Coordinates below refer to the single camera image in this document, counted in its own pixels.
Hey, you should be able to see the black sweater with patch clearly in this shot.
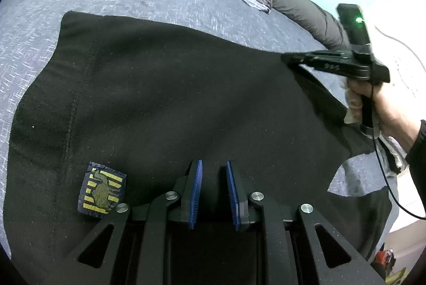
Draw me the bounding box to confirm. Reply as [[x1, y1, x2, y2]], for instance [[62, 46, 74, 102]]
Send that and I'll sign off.
[[4, 12, 391, 284]]

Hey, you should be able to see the right forearm black sleeve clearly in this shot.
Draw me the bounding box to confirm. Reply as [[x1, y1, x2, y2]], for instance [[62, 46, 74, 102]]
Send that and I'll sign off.
[[406, 120, 426, 206]]

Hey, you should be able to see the black cable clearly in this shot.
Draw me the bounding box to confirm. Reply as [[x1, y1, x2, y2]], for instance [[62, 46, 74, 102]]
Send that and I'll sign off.
[[369, 85, 426, 220]]

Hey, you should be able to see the black camera box green light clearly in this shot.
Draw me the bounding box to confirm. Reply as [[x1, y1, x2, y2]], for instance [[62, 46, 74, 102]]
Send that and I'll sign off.
[[337, 3, 372, 54]]

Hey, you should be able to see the blue-grey woven bed cover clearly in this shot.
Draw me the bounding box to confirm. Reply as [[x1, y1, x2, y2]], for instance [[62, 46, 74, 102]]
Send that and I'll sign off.
[[1, 0, 393, 274]]

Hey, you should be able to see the red and orange floor clutter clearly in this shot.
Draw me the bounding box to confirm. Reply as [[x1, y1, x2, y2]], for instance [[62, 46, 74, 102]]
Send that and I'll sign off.
[[370, 249, 408, 285]]

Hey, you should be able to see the right hand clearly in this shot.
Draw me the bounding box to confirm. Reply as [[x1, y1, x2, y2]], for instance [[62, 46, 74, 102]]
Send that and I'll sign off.
[[344, 79, 421, 152]]

